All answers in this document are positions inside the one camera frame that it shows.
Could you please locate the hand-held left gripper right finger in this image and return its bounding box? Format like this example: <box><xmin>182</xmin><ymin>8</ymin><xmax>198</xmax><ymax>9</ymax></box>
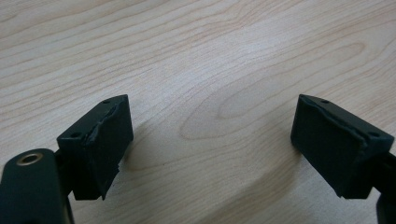
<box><xmin>290</xmin><ymin>93</ymin><xmax>395</xmax><ymax>200</ymax></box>

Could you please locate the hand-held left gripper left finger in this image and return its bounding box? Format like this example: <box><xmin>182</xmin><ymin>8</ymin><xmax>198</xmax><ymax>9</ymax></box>
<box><xmin>56</xmin><ymin>94</ymin><xmax>134</xmax><ymax>201</ymax></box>

